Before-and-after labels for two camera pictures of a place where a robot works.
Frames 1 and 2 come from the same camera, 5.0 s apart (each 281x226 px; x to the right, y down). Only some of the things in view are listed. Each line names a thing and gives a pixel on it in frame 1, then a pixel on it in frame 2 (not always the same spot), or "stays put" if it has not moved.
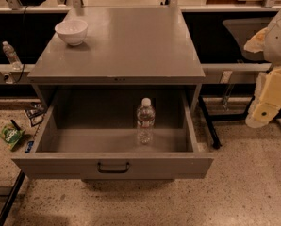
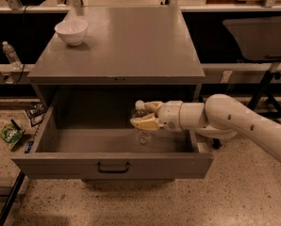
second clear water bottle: (11, 56) stays put
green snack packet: (10, 135) stays put
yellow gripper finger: (260, 114) to (148, 121)
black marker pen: (15, 125) stays put
